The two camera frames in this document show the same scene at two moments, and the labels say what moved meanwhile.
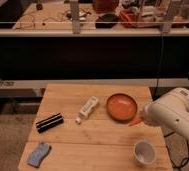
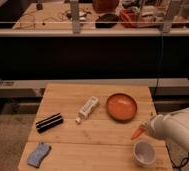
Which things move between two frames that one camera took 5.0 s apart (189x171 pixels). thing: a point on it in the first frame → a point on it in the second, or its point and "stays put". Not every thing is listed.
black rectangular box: [49, 122] stays put
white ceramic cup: [144, 153] stays put
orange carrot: [135, 121] → [138, 132]
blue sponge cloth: [39, 154] stays put
